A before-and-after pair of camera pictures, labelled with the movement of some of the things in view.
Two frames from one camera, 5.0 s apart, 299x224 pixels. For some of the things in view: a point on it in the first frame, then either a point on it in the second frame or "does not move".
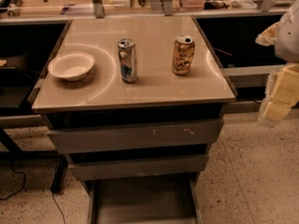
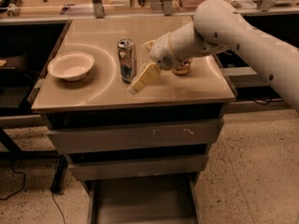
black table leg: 60,175 does not move
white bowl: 71,65 does not move
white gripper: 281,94 -> 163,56
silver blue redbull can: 128,60 does not move
